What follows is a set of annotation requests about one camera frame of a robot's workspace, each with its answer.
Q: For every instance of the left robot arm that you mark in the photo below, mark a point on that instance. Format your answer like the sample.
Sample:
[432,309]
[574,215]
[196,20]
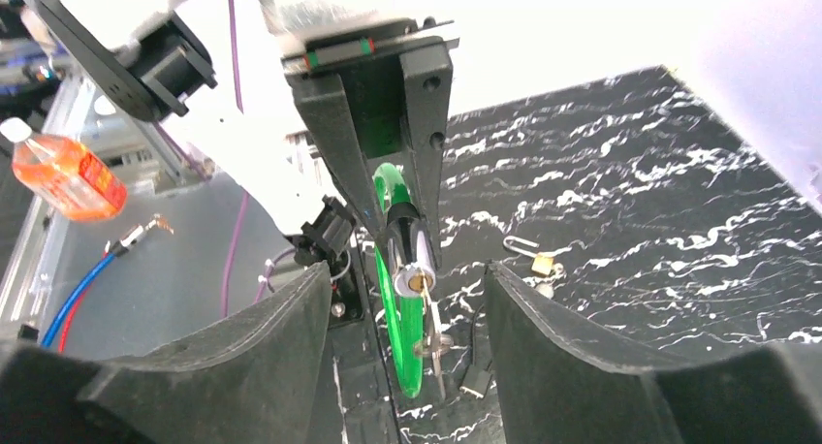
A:
[151,64]

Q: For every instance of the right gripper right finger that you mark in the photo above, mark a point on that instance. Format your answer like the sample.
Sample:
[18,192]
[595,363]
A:
[562,378]

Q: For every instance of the small brass padlock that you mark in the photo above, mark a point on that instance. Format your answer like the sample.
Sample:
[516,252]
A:
[542,263]

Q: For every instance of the green cable lock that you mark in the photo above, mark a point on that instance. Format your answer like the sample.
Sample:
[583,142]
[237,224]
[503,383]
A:
[401,312]

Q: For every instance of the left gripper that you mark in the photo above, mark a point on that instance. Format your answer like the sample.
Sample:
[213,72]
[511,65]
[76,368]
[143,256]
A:
[342,109]

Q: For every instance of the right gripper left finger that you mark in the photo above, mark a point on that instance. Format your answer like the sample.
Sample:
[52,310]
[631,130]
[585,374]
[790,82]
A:
[250,378]

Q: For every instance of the orange drink bottle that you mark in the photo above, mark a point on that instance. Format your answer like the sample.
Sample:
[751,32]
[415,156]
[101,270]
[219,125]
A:
[64,173]

